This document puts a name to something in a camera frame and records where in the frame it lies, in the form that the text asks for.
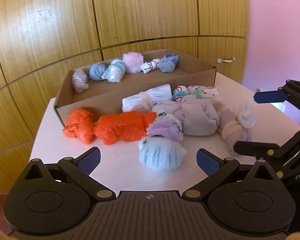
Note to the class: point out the pink fluffy sock ball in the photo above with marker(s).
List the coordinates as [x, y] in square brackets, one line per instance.
[133, 61]

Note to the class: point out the white mint patterned sock roll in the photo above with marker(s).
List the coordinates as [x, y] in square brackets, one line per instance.
[203, 92]

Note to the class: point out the white teal patterned sock roll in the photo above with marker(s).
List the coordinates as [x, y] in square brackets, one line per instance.
[179, 92]

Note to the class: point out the white frilly sock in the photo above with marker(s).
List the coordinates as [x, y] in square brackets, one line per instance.
[246, 115]

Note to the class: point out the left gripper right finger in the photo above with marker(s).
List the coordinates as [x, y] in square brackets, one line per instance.
[217, 171]

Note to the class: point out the orange sock bundle left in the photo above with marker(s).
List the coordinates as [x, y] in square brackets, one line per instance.
[79, 124]

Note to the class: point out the orange sock bundle large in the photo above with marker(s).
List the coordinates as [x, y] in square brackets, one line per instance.
[127, 126]

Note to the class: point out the white sock roll turquoise band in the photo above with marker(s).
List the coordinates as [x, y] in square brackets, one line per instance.
[115, 71]

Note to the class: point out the white patterned small sock roll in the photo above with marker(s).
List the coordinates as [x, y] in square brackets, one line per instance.
[148, 66]

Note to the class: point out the white teal fluffy sock ball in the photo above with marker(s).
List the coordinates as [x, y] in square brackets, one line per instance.
[160, 154]

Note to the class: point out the purple fluffy sock roll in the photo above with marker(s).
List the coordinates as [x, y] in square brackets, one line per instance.
[166, 126]

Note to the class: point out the pale lilac sock roll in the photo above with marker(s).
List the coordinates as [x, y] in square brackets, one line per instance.
[80, 81]

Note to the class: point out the grey beige sock bundle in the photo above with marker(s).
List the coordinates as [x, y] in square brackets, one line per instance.
[197, 116]

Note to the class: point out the beige tied sock roll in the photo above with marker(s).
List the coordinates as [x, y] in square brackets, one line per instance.
[231, 130]

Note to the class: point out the blue-grey sock roll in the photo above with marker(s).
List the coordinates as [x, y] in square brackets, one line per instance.
[96, 71]

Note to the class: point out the grey blue cartoon sock roll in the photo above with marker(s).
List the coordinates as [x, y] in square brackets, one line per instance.
[168, 63]

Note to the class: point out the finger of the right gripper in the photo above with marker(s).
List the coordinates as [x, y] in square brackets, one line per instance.
[271, 96]
[254, 149]

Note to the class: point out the cardboard tray box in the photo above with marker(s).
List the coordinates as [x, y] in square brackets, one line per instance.
[103, 97]

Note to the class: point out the metal drawer handle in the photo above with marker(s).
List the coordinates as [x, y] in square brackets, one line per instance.
[219, 60]

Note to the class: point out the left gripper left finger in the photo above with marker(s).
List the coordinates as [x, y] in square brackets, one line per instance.
[78, 171]

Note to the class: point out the white striped folded sock bundle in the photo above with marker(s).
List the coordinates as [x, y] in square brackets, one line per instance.
[144, 102]

